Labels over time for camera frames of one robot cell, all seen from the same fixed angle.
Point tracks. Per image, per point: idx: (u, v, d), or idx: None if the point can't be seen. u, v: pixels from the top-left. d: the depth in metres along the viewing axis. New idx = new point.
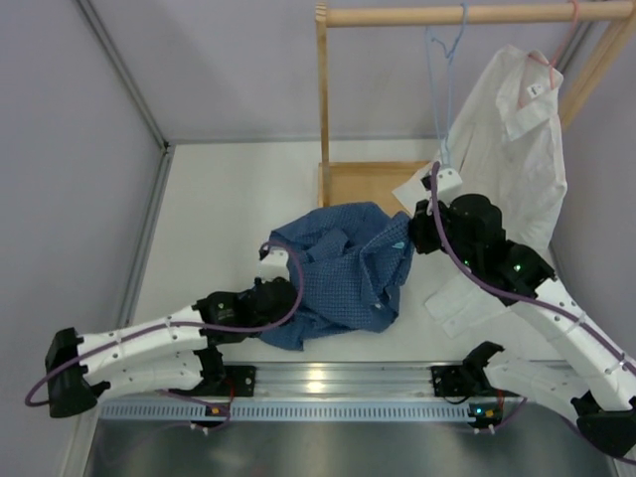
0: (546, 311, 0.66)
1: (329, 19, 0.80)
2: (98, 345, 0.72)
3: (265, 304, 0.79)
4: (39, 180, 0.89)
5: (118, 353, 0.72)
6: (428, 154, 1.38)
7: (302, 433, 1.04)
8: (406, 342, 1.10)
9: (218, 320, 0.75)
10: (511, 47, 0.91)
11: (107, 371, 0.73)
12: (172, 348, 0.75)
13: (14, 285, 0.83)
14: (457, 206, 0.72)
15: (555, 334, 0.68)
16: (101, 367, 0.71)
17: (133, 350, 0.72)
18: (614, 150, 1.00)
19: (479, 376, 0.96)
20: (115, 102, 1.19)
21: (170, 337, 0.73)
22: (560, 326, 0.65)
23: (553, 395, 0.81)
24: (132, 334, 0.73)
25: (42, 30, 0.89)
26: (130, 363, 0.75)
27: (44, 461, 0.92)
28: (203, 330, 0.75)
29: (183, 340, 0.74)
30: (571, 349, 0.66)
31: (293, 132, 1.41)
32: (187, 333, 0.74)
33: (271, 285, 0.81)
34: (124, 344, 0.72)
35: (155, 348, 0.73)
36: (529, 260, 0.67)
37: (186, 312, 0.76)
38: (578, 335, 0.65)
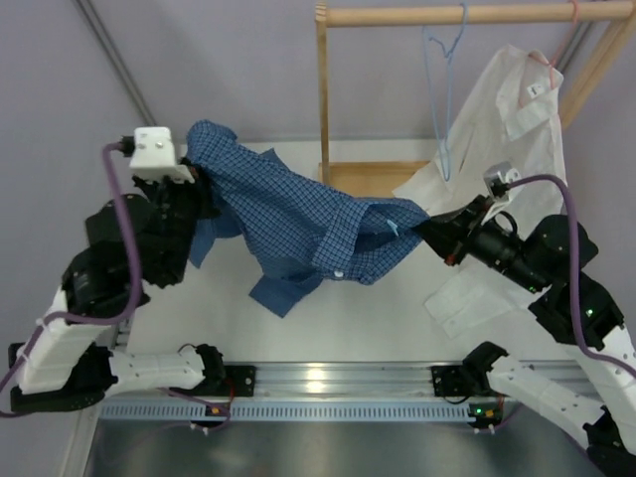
0: (609, 365, 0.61)
1: (329, 19, 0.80)
2: (16, 364, 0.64)
3: (111, 255, 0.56)
4: (39, 180, 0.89)
5: (30, 366, 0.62)
6: (428, 154, 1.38)
7: (302, 433, 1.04)
8: (406, 342, 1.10)
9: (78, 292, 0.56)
10: (511, 47, 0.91)
11: (47, 377, 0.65)
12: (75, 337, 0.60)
13: (13, 285, 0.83)
14: (548, 233, 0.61)
15: (604, 381, 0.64)
16: (29, 381, 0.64)
17: (35, 360, 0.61)
18: (614, 150, 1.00)
19: (479, 376, 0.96)
20: (115, 102, 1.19)
21: (52, 336, 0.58)
22: (618, 380, 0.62)
23: (560, 414, 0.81)
24: (29, 345, 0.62)
25: (42, 30, 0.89)
26: (65, 362, 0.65)
27: (43, 461, 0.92)
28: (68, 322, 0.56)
29: (64, 334, 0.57)
30: (621, 400, 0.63)
31: (292, 132, 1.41)
32: (59, 326, 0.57)
33: (101, 224, 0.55)
34: (27, 357, 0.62)
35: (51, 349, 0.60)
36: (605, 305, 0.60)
37: (56, 300, 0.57)
38: (633, 392, 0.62)
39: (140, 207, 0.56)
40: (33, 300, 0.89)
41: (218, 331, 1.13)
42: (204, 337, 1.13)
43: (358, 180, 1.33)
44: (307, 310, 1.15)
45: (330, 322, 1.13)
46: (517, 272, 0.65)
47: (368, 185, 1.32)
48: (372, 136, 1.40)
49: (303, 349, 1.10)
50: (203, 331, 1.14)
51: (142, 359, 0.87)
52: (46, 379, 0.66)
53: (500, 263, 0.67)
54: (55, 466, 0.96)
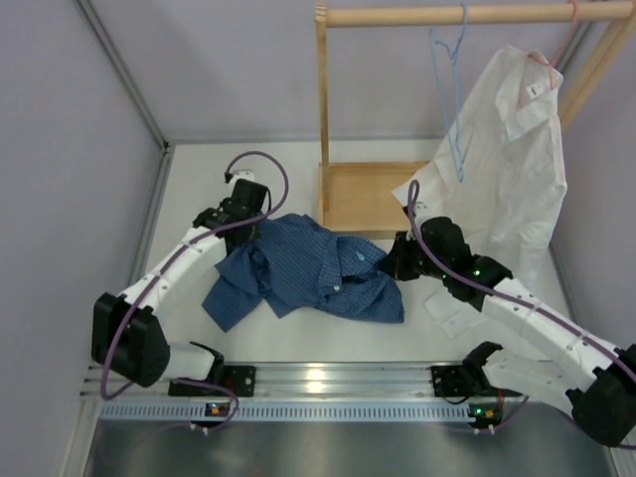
0: (504, 301, 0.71)
1: (329, 20, 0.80)
2: (142, 289, 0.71)
3: (247, 196, 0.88)
4: (38, 180, 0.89)
5: (166, 283, 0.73)
6: (428, 154, 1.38)
7: (302, 433, 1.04)
8: (406, 343, 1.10)
9: (222, 222, 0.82)
10: (511, 47, 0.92)
11: (165, 305, 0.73)
12: (202, 263, 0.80)
13: (13, 285, 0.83)
14: (425, 227, 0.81)
15: (520, 325, 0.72)
16: (161, 298, 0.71)
17: (177, 274, 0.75)
18: (614, 150, 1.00)
19: (479, 376, 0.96)
20: (115, 101, 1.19)
21: (198, 252, 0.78)
22: (519, 314, 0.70)
23: (548, 389, 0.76)
24: (167, 263, 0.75)
25: (42, 30, 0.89)
26: (175, 296, 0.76)
27: (43, 462, 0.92)
28: (219, 235, 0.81)
29: (208, 250, 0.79)
30: (537, 335, 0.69)
31: (293, 132, 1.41)
32: (207, 243, 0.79)
33: (242, 189, 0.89)
34: (166, 273, 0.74)
35: (190, 266, 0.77)
36: (493, 269, 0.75)
37: (191, 232, 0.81)
38: (536, 320, 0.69)
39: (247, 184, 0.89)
40: (34, 300, 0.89)
41: (218, 331, 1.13)
42: (204, 337, 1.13)
43: (358, 179, 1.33)
44: (307, 312, 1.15)
45: (328, 324, 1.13)
46: (431, 269, 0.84)
47: (368, 185, 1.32)
48: (372, 136, 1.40)
49: (304, 349, 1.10)
50: (203, 331, 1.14)
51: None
52: (162, 308, 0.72)
53: (421, 264, 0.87)
54: (55, 465, 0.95)
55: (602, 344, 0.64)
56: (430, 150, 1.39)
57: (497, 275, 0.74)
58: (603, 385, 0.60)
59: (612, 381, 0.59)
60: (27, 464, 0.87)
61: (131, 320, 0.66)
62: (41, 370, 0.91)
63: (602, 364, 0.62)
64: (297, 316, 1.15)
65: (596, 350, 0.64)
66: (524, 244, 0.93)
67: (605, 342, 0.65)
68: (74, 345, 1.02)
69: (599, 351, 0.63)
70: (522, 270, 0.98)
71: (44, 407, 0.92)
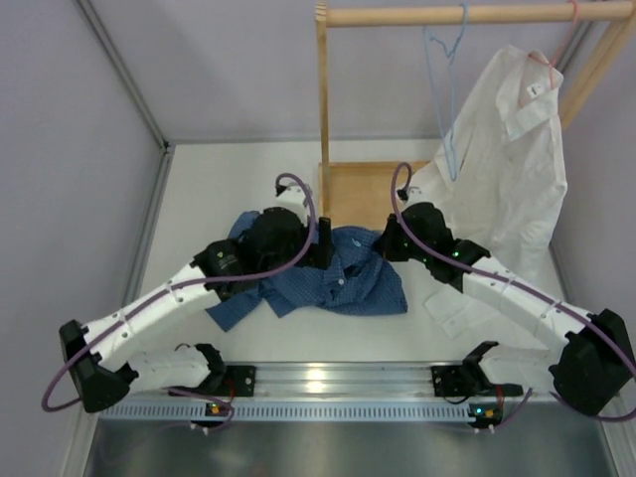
0: (482, 278, 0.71)
1: (329, 19, 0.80)
2: (103, 330, 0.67)
3: (265, 238, 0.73)
4: (39, 180, 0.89)
5: (128, 331, 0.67)
6: (428, 154, 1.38)
7: (302, 433, 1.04)
8: (405, 343, 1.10)
9: (221, 269, 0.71)
10: (511, 47, 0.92)
11: (124, 351, 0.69)
12: (184, 311, 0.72)
13: (13, 284, 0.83)
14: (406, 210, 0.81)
15: (497, 300, 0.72)
16: (115, 348, 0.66)
17: (143, 324, 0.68)
18: (614, 150, 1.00)
19: (479, 376, 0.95)
20: (115, 101, 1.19)
21: (176, 301, 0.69)
22: (495, 288, 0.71)
23: (535, 369, 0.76)
24: (136, 309, 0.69)
25: (42, 30, 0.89)
26: (146, 338, 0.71)
27: (43, 462, 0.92)
28: (209, 284, 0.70)
29: (190, 300, 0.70)
30: (514, 308, 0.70)
31: (292, 132, 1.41)
32: (189, 292, 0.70)
33: (264, 223, 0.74)
34: (131, 321, 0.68)
35: (164, 316, 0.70)
36: (471, 249, 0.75)
37: (185, 272, 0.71)
38: (511, 293, 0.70)
39: (279, 217, 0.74)
40: (34, 300, 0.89)
41: (218, 331, 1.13)
42: (204, 337, 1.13)
43: (359, 179, 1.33)
44: (307, 312, 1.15)
45: (327, 324, 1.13)
46: (416, 251, 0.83)
47: (367, 185, 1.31)
48: (372, 136, 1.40)
49: (303, 349, 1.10)
50: (203, 330, 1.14)
51: (153, 355, 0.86)
52: (121, 353, 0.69)
53: (406, 246, 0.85)
54: (55, 465, 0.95)
55: (574, 310, 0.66)
56: (430, 150, 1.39)
57: (476, 256, 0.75)
58: (574, 348, 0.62)
59: (583, 344, 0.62)
60: (27, 464, 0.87)
61: (78, 363, 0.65)
62: (41, 370, 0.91)
63: (574, 328, 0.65)
64: (297, 317, 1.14)
65: (569, 315, 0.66)
66: (524, 243, 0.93)
67: (577, 308, 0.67)
68: None
69: (571, 316, 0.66)
70: (522, 270, 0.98)
71: (44, 407, 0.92)
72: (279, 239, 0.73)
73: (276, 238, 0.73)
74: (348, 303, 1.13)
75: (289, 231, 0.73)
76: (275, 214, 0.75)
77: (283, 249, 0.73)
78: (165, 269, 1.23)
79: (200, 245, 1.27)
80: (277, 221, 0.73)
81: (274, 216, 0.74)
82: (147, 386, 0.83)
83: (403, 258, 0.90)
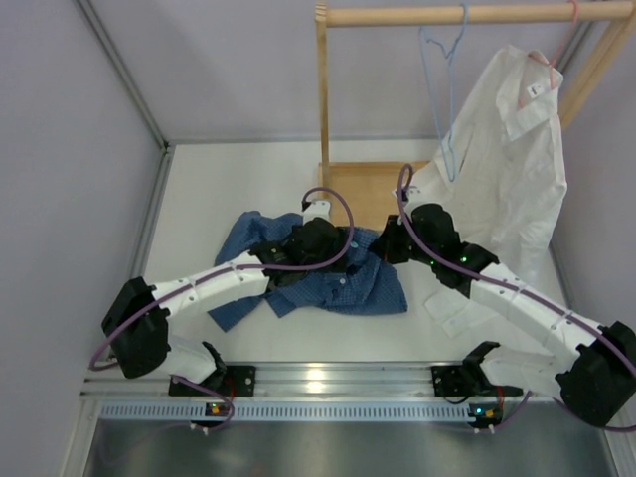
0: (491, 285, 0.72)
1: (329, 19, 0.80)
2: (172, 290, 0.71)
3: (312, 241, 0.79)
4: (38, 180, 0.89)
5: (194, 295, 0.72)
6: (428, 154, 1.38)
7: (302, 433, 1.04)
8: (405, 343, 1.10)
9: (274, 261, 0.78)
10: (511, 47, 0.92)
11: (184, 314, 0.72)
12: (238, 292, 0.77)
13: (13, 284, 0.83)
14: (415, 214, 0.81)
15: (506, 308, 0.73)
16: (181, 309, 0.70)
17: (209, 292, 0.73)
18: (614, 150, 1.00)
19: (479, 376, 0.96)
20: (115, 100, 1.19)
21: (238, 279, 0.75)
22: (504, 297, 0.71)
23: (540, 377, 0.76)
24: (205, 276, 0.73)
25: (42, 30, 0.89)
26: (200, 309, 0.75)
27: (43, 462, 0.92)
28: (266, 271, 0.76)
29: (248, 282, 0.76)
30: (523, 317, 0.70)
31: (292, 132, 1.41)
32: (250, 273, 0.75)
33: (312, 228, 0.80)
34: (199, 286, 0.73)
35: (226, 290, 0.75)
36: (479, 255, 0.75)
37: (245, 257, 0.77)
38: (521, 301, 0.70)
39: (324, 225, 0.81)
40: (34, 300, 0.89)
41: (218, 332, 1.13)
42: (204, 337, 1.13)
43: (358, 179, 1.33)
44: (307, 311, 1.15)
45: (327, 324, 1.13)
46: (420, 255, 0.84)
47: (367, 185, 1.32)
48: (372, 136, 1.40)
49: (304, 349, 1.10)
50: (204, 330, 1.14)
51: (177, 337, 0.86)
52: (182, 316, 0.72)
53: (410, 250, 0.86)
54: (55, 465, 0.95)
55: (585, 322, 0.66)
56: (430, 150, 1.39)
57: (484, 262, 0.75)
58: (586, 362, 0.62)
59: (595, 358, 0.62)
60: (27, 464, 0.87)
61: (146, 315, 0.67)
62: (41, 370, 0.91)
63: (585, 341, 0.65)
64: (297, 317, 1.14)
65: (580, 328, 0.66)
66: (524, 243, 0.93)
67: (588, 320, 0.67)
68: (74, 346, 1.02)
69: (583, 329, 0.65)
70: (522, 270, 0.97)
71: (44, 407, 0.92)
72: (323, 243, 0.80)
73: (317, 242, 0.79)
74: (349, 303, 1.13)
75: (330, 237, 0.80)
76: (317, 221, 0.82)
77: (323, 252, 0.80)
78: (165, 269, 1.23)
79: (200, 245, 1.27)
80: (321, 226, 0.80)
81: (315, 223, 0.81)
82: (172, 369, 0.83)
83: (404, 259, 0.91)
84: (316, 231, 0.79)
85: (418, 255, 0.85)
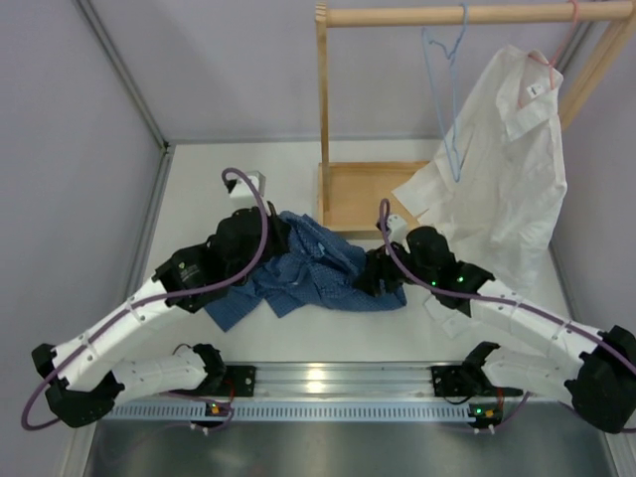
0: (489, 303, 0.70)
1: (329, 19, 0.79)
2: (70, 355, 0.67)
3: (233, 248, 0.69)
4: (39, 179, 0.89)
5: (92, 355, 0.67)
6: (428, 154, 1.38)
7: (302, 433, 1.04)
8: (405, 343, 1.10)
9: (185, 282, 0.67)
10: (511, 47, 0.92)
11: (92, 373, 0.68)
12: (151, 327, 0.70)
13: (13, 284, 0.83)
14: (410, 238, 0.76)
15: (506, 322, 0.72)
16: (82, 373, 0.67)
17: (106, 346, 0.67)
18: (614, 150, 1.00)
19: (479, 376, 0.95)
20: (115, 100, 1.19)
21: (138, 320, 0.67)
22: (504, 312, 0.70)
23: (547, 382, 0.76)
24: (99, 331, 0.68)
25: (42, 31, 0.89)
26: (114, 358, 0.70)
27: (43, 461, 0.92)
28: (169, 300, 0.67)
29: (152, 319, 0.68)
30: (524, 330, 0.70)
31: (292, 132, 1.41)
32: (153, 310, 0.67)
33: (229, 228, 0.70)
34: (94, 343, 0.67)
35: (128, 335, 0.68)
36: (475, 273, 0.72)
37: (147, 289, 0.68)
38: (520, 315, 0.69)
39: (242, 221, 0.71)
40: (34, 299, 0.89)
41: (217, 332, 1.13)
42: (204, 337, 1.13)
43: (358, 179, 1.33)
44: (307, 311, 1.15)
45: (327, 325, 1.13)
46: None
47: (367, 185, 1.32)
48: (373, 136, 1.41)
49: (303, 350, 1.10)
50: (203, 331, 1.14)
51: (143, 364, 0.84)
52: (93, 374, 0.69)
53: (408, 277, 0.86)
54: (55, 465, 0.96)
55: (585, 330, 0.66)
56: (430, 150, 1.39)
57: (480, 280, 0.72)
58: (590, 368, 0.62)
59: (599, 364, 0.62)
60: (28, 463, 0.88)
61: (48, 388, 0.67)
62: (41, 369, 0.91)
63: (587, 348, 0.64)
64: (297, 318, 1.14)
65: (581, 336, 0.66)
66: (524, 244, 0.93)
67: (587, 327, 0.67)
68: None
69: (583, 336, 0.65)
70: (522, 270, 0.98)
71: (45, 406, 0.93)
72: (246, 243, 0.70)
73: (236, 247, 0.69)
74: (339, 300, 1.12)
75: (253, 236, 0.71)
76: (236, 219, 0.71)
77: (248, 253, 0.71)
78: None
79: None
80: (238, 225, 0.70)
81: (228, 225, 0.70)
82: (141, 394, 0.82)
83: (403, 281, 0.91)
84: (232, 233, 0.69)
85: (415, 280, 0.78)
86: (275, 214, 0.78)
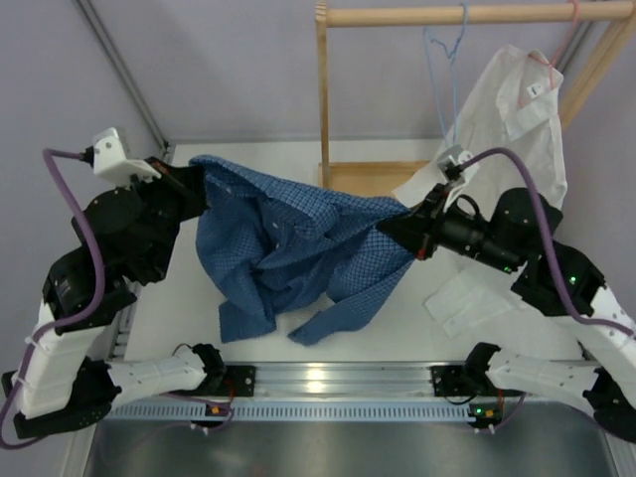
0: (603, 327, 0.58)
1: (329, 19, 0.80)
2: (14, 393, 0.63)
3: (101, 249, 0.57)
4: (40, 179, 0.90)
5: (30, 390, 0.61)
6: (428, 154, 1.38)
7: (302, 434, 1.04)
8: (404, 343, 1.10)
9: (65, 309, 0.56)
10: (511, 47, 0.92)
11: (45, 400, 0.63)
12: (75, 343, 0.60)
13: (15, 284, 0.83)
14: (509, 209, 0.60)
15: (601, 345, 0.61)
16: (30, 404, 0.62)
17: (36, 380, 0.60)
18: (614, 149, 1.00)
19: (481, 379, 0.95)
20: (115, 100, 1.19)
21: (47, 352, 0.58)
22: (615, 342, 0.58)
23: (561, 390, 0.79)
24: (24, 367, 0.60)
25: (43, 31, 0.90)
26: (64, 379, 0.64)
27: (43, 461, 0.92)
28: (60, 328, 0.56)
29: (56, 347, 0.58)
30: (624, 365, 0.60)
31: (293, 132, 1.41)
32: (51, 340, 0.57)
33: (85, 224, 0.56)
34: (26, 379, 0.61)
35: (50, 365, 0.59)
36: (584, 268, 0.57)
37: (43, 315, 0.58)
38: (631, 352, 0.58)
39: (104, 214, 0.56)
40: (34, 299, 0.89)
41: (217, 331, 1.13)
42: (205, 338, 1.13)
43: (358, 179, 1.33)
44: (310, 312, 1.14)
45: None
46: (483, 255, 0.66)
47: (367, 185, 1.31)
48: (373, 136, 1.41)
49: (302, 349, 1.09)
50: (203, 330, 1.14)
51: (138, 367, 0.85)
52: (47, 400, 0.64)
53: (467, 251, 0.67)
54: (55, 465, 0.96)
55: None
56: (430, 150, 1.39)
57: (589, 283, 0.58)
58: None
59: None
60: (27, 464, 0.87)
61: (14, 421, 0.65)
62: None
63: None
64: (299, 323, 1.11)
65: None
66: None
67: None
68: None
69: None
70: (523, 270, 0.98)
71: None
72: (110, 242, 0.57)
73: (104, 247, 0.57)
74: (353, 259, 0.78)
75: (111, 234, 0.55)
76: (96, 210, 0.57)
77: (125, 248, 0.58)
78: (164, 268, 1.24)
79: None
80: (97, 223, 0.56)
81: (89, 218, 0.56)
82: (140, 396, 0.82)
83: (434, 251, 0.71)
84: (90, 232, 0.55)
85: (439, 243, 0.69)
86: (167, 176, 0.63)
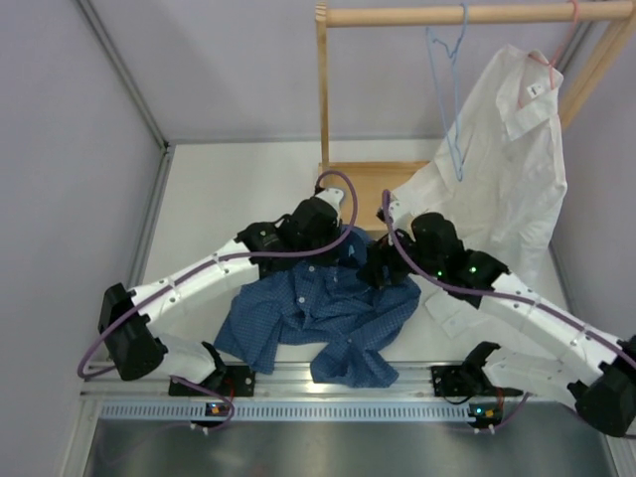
0: (505, 300, 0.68)
1: (329, 19, 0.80)
2: (151, 293, 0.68)
3: (305, 223, 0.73)
4: (39, 178, 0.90)
5: (175, 296, 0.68)
6: (428, 154, 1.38)
7: (302, 434, 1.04)
8: (404, 344, 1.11)
9: (262, 245, 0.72)
10: (511, 47, 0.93)
11: (169, 316, 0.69)
12: (229, 282, 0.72)
13: (14, 284, 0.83)
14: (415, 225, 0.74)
15: (519, 322, 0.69)
16: (164, 310, 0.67)
17: (190, 291, 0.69)
18: (614, 149, 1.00)
19: (479, 376, 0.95)
20: (115, 100, 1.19)
21: (223, 271, 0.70)
22: (520, 311, 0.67)
23: (550, 384, 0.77)
24: (184, 274, 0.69)
25: (42, 30, 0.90)
26: (188, 307, 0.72)
27: (43, 461, 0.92)
28: (252, 259, 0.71)
29: (237, 272, 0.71)
30: (538, 331, 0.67)
31: (292, 132, 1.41)
32: (238, 263, 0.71)
33: (311, 204, 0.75)
34: (179, 286, 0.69)
35: (210, 285, 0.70)
36: (487, 262, 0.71)
37: (231, 246, 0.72)
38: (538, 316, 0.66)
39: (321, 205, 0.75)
40: (34, 299, 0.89)
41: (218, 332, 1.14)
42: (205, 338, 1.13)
43: (359, 179, 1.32)
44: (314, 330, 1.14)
45: None
46: None
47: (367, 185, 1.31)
48: (373, 136, 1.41)
49: (302, 351, 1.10)
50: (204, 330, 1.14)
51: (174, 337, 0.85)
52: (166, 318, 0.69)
53: None
54: (55, 465, 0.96)
55: (604, 337, 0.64)
56: (430, 150, 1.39)
57: (493, 270, 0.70)
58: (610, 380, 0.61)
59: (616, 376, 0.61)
60: (27, 464, 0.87)
61: (125, 324, 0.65)
62: (41, 369, 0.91)
63: (607, 358, 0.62)
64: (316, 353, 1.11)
65: (601, 345, 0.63)
66: (524, 243, 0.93)
67: (606, 335, 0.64)
68: (73, 346, 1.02)
69: (602, 344, 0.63)
70: (523, 270, 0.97)
71: (44, 406, 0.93)
72: (320, 226, 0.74)
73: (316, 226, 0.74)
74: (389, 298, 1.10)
75: (327, 219, 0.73)
76: (314, 201, 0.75)
77: (321, 234, 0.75)
78: (164, 268, 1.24)
79: (199, 245, 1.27)
80: (320, 206, 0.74)
81: (315, 204, 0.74)
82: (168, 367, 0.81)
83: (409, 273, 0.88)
84: (311, 210, 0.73)
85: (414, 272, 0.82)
86: None
